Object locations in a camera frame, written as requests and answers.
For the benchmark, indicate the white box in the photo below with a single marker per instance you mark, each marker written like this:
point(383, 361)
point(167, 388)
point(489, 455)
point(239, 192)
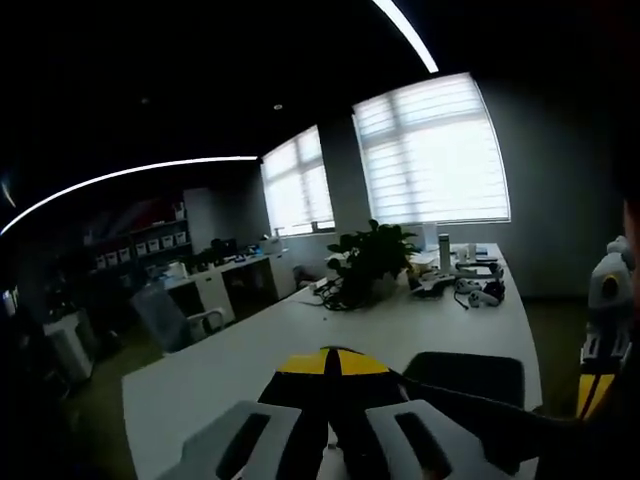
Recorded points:
point(428, 237)

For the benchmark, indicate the green potted plant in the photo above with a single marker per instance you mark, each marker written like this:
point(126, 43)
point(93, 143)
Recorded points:
point(375, 260)

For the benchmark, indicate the white cabinet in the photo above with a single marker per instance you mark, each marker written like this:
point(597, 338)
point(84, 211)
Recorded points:
point(70, 345)

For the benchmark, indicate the ceiling light strip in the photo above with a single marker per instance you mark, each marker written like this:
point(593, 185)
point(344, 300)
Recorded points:
point(125, 172)
point(410, 37)

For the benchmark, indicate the grey towel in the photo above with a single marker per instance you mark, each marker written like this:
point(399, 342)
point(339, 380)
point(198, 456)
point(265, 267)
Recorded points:
point(465, 377)

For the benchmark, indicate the white counter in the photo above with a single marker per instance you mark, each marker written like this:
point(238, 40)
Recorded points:
point(240, 285)

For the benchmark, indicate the shelving with white bins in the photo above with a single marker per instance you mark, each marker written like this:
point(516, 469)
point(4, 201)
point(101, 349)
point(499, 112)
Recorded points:
point(145, 240)

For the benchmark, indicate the white cup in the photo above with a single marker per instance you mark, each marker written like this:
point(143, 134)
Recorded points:
point(463, 254)

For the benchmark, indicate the white printer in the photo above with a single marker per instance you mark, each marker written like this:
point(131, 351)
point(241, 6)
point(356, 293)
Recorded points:
point(272, 245)

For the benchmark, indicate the person's dark clothing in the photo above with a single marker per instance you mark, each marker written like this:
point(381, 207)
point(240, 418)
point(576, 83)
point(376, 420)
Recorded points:
point(575, 450)

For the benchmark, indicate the white office chair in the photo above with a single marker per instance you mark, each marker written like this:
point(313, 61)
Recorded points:
point(160, 315)

